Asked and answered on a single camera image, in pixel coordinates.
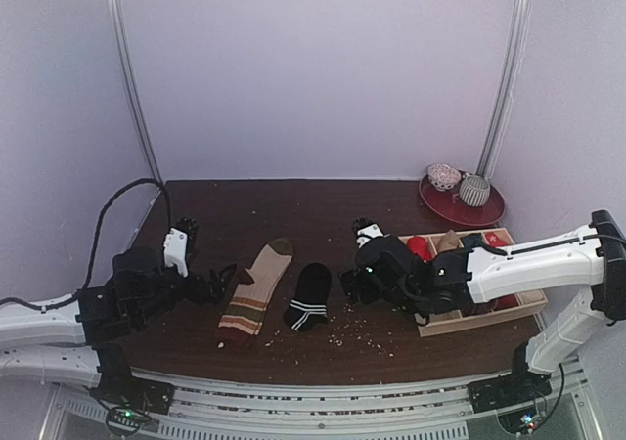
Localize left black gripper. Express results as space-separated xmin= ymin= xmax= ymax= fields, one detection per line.
xmin=133 ymin=262 xmax=236 ymax=327

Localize black sock white stripes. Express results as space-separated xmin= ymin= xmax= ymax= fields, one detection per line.
xmin=283 ymin=263 xmax=333 ymax=332

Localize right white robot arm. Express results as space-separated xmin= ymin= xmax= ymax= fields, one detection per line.
xmin=340 ymin=210 xmax=625 ymax=403

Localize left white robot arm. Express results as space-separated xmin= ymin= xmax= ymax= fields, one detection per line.
xmin=1 ymin=247 xmax=237 ymax=414

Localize beige striped long sock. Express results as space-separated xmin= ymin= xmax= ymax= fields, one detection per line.
xmin=215 ymin=238 xmax=293 ymax=348

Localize tan rolled sock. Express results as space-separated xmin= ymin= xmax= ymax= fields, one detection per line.
xmin=435 ymin=230 xmax=463 ymax=253

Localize wooden compartment box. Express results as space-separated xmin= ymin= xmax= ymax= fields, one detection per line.
xmin=400 ymin=233 xmax=548 ymax=337

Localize red round plate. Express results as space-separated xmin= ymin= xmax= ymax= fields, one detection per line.
xmin=419 ymin=175 xmax=505 ymax=228

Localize dark teal rolled sock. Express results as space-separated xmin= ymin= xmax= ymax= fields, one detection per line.
xmin=461 ymin=233 xmax=485 ymax=248

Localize white dotted bowl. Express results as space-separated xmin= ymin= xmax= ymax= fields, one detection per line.
xmin=427 ymin=163 xmax=462 ymax=192

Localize red patterned rolled sock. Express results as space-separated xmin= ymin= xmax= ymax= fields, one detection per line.
xmin=484 ymin=232 xmax=509 ymax=247

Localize grey striped cup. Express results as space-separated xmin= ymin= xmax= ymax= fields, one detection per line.
xmin=459 ymin=174 xmax=491 ymax=208

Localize red sock lower compartment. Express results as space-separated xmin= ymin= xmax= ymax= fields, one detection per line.
xmin=495 ymin=294 xmax=519 ymax=311

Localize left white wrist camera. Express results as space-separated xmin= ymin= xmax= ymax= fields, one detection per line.
xmin=163 ymin=217 xmax=199 ymax=278

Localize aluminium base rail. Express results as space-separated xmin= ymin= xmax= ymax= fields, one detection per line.
xmin=34 ymin=357 xmax=609 ymax=439

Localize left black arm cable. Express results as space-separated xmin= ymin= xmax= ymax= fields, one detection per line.
xmin=0 ymin=177 xmax=171 ymax=314

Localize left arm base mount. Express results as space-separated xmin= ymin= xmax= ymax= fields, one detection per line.
xmin=85 ymin=378 xmax=175 ymax=439

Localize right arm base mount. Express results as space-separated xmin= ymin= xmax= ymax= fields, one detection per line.
xmin=468 ymin=374 xmax=552 ymax=436

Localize right aluminium frame post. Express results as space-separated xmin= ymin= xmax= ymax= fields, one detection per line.
xmin=476 ymin=0 xmax=532 ymax=181

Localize aluminium frame post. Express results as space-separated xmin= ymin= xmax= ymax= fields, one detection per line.
xmin=107 ymin=0 xmax=162 ymax=181
xmin=476 ymin=0 xmax=532 ymax=181

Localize left aluminium frame post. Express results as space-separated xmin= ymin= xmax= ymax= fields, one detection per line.
xmin=107 ymin=0 xmax=162 ymax=181

